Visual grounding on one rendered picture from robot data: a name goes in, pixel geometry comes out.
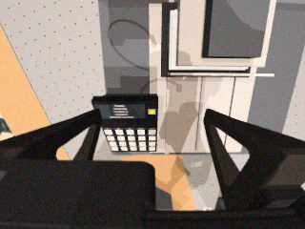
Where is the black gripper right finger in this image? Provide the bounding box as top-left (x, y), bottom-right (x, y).
top-left (203, 109), bottom-right (305, 210)

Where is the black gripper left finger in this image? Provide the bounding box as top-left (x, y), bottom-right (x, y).
top-left (0, 109), bottom-right (102, 160)

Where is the white microplate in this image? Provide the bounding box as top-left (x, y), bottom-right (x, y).
top-left (169, 10), bottom-right (248, 70)

